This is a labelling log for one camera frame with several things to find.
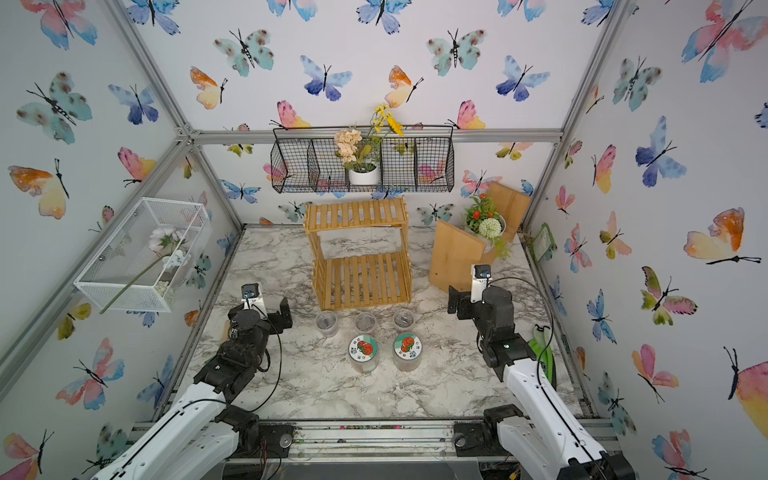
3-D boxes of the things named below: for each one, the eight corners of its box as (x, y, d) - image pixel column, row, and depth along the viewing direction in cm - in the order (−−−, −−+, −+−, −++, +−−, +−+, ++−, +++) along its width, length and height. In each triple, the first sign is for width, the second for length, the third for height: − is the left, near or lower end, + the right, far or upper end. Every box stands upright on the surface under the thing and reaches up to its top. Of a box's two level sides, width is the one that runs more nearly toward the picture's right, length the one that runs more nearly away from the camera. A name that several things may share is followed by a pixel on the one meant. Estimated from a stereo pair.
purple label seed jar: (317, 337, 93) (314, 330, 89) (321, 318, 97) (317, 310, 93) (336, 337, 93) (333, 330, 89) (339, 318, 97) (336, 310, 93)
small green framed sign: (536, 263, 113) (545, 247, 106) (527, 239, 121) (535, 222, 114) (547, 263, 113) (557, 247, 106) (537, 239, 121) (546, 222, 114)
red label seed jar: (355, 339, 92) (353, 332, 88) (357, 320, 96) (355, 312, 92) (375, 339, 92) (374, 332, 88) (376, 320, 96) (375, 312, 92)
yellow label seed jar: (393, 335, 93) (393, 327, 89) (393, 316, 97) (393, 308, 93) (414, 335, 93) (414, 327, 89) (413, 316, 97) (414, 308, 93)
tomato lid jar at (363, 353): (351, 373, 87) (346, 362, 80) (353, 347, 92) (349, 334, 85) (378, 373, 87) (376, 362, 80) (379, 347, 92) (377, 334, 85)
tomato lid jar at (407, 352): (393, 372, 87) (393, 361, 80) (393, 345, 92) (393, 332, 85) (421, 372, 87) (423, 361, 80) (420, 345, 92) (421, 332, 85)
